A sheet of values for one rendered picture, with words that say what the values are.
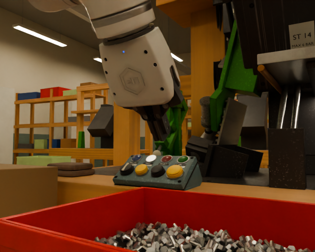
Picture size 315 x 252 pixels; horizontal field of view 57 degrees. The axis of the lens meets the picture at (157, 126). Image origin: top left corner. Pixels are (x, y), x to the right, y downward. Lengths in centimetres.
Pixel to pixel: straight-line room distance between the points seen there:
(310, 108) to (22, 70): 882
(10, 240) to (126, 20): 27
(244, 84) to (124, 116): 71
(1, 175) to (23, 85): 872
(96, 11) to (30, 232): 26
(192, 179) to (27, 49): 915
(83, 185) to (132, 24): 36
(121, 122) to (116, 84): 89
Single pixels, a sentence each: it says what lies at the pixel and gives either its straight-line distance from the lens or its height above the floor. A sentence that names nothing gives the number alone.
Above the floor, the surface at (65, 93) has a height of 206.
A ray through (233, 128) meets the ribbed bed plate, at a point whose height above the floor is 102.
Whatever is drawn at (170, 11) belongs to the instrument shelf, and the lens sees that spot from 124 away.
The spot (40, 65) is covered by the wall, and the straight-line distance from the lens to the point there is 976.
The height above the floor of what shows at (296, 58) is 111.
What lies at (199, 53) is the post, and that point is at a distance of 118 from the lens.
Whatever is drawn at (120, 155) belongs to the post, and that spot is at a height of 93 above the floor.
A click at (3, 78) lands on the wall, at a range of 890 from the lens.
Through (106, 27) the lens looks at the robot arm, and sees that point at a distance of 39.
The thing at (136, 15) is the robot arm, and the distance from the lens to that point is 39.
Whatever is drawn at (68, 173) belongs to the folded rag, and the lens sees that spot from 73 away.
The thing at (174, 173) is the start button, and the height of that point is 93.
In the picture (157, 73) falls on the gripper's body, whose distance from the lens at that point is 39.
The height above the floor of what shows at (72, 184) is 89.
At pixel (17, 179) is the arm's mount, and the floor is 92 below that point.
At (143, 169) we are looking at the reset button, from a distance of 55.
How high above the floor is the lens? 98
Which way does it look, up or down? 3 degrees up
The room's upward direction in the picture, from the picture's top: straight up
